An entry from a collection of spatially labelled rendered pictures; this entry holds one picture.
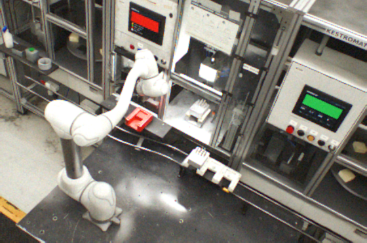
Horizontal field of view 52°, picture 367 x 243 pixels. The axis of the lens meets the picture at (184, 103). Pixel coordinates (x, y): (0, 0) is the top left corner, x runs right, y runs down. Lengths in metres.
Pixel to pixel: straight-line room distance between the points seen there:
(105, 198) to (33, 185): 1.33
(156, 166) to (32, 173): 1.28
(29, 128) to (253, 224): 2.33
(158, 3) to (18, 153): 2.11
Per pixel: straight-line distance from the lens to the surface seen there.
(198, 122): 2.66
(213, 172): 2.55
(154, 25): 2.24
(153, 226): 2.45
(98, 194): 2.23
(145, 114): 2.65
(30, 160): 3.65
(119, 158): 2.73
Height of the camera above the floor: 2.83
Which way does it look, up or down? 42 degrees down
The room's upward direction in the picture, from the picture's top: 12 degrees clockwise
